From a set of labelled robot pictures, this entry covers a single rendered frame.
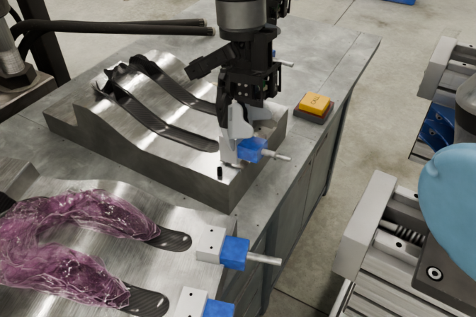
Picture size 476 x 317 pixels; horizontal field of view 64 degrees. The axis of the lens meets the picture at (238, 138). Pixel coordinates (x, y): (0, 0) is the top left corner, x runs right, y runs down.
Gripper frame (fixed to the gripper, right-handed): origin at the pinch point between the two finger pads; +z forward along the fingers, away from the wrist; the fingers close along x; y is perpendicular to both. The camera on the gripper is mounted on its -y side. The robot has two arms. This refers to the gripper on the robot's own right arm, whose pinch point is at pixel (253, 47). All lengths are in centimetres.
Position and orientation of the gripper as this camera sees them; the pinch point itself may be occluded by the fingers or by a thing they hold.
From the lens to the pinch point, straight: 95.0
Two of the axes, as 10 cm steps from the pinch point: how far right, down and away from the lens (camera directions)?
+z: 0.0, 7.4, 6.7
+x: 5.0, -5.8, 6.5
